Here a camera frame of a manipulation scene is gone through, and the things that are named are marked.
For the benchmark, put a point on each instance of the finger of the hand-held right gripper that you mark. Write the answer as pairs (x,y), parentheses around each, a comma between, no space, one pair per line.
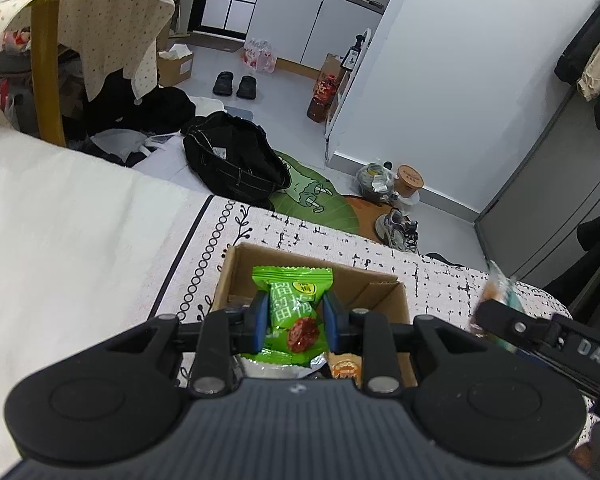
(500,317)

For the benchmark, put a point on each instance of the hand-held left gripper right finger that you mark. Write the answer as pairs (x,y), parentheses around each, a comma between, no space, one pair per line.
(332,322)

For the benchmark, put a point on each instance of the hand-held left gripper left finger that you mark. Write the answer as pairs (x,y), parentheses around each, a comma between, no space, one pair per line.
(260,322)

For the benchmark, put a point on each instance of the teal cookie packet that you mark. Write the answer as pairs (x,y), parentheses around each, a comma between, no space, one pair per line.
(497,285)

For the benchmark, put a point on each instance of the light green snack packet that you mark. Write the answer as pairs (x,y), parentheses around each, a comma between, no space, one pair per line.
(292,310)

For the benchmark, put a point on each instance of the orange snack packet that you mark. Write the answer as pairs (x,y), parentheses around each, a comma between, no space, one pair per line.
(345,367)

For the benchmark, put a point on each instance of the orange rug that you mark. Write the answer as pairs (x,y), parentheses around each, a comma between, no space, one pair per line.
(365,215)

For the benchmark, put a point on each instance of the grey sneaker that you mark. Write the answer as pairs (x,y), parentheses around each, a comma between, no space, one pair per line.
(397,230)

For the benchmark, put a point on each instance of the grey door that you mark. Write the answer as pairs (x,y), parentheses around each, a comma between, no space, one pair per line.
(540,200)

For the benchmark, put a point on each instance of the green rug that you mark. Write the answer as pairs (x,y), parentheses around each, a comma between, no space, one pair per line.
(310,200)

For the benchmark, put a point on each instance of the plastic trash bag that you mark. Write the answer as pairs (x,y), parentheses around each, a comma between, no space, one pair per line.
(372,180)

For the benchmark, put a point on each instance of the instant noodle cup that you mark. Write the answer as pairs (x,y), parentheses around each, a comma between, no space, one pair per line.
(408,180)

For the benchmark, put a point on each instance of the black bag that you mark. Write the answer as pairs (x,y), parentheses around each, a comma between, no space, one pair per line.
(235,160)

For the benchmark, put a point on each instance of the white narrow shelf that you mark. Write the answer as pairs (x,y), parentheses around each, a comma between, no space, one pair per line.
(340,125)

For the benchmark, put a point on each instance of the white bed sheet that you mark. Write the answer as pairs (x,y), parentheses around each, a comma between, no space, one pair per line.
(80,235)

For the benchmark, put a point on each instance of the red cooking oil bottle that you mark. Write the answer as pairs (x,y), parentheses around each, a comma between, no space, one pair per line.
(322,97)

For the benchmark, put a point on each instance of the black slipper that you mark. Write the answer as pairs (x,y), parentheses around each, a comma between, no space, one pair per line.
(247,87)
(223,83)

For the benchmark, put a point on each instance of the black clothes pile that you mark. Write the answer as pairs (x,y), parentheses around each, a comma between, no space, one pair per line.
(145,105)

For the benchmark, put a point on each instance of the brown carton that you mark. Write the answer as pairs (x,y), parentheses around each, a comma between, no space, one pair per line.
(329,65)

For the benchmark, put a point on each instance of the beige hanging garment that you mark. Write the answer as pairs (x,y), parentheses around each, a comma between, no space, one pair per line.
(597,70)

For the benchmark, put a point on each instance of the pack of water bottles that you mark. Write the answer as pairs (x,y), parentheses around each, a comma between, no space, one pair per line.
(260,55)

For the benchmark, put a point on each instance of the black spray bottle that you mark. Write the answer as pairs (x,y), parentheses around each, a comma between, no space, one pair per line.
(352,55)

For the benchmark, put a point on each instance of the cardboard box with paper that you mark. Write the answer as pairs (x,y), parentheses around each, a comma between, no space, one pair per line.
(175,67)

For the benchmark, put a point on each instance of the white kitchen cabinet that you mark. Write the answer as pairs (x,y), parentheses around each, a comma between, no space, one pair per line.
(290,25)

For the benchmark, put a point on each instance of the yellow wooden table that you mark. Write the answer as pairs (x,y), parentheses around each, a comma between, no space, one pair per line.
(47,85)

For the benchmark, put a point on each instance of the black framed glass door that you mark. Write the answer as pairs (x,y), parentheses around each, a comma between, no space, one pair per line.
(230,0)

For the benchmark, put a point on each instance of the wooden table with dotted cloth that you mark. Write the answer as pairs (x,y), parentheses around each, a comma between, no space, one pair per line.
(110,25)

